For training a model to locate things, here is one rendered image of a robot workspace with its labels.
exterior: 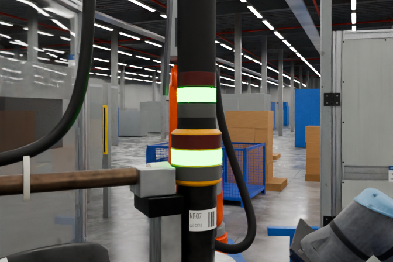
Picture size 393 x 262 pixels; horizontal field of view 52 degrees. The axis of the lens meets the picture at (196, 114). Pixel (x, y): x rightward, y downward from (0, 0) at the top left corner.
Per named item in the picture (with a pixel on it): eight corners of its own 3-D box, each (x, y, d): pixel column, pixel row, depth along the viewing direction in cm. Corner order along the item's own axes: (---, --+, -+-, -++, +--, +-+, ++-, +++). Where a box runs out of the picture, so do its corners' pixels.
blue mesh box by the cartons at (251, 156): (197, 202, 694) (197, 145, 693) (222, 189, 808) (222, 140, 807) (246, 208, 657) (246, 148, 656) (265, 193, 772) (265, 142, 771)
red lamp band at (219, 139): (183, 150, 32) (183, 135, 32) (163, 146, 36) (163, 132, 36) (231, 148, 34) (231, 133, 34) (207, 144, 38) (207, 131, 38)
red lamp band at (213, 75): (186, 85, 32) (186, 70, 32) (171, 88, 35) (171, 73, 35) (223, 86, 34) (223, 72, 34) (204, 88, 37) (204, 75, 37)
